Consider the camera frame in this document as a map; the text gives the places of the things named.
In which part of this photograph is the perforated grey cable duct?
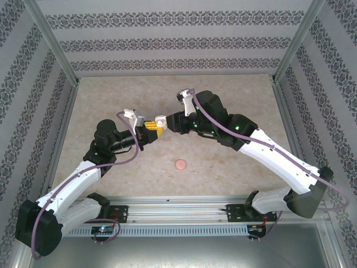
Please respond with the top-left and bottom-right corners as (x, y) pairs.
(60, 224), (249, 238)

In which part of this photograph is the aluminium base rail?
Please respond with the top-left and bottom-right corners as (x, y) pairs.
(75, 195), (329, 224)

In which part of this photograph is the aluminium frame post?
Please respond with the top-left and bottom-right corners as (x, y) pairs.
(22, 0), (81, 86)
(271, 0), (326, 84)

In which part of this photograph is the grey metal panel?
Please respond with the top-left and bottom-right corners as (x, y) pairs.
(8, 223), (349, 268)

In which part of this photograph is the purple cable loop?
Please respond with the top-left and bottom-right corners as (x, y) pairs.
(93, 216), (121, 245)

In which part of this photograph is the circuit board with green light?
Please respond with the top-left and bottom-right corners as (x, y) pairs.
(91, 226), (115, 235)

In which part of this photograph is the aluminium side rail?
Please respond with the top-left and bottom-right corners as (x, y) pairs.
(272, 80), (317, 202)
(38, 82), (81, 203)

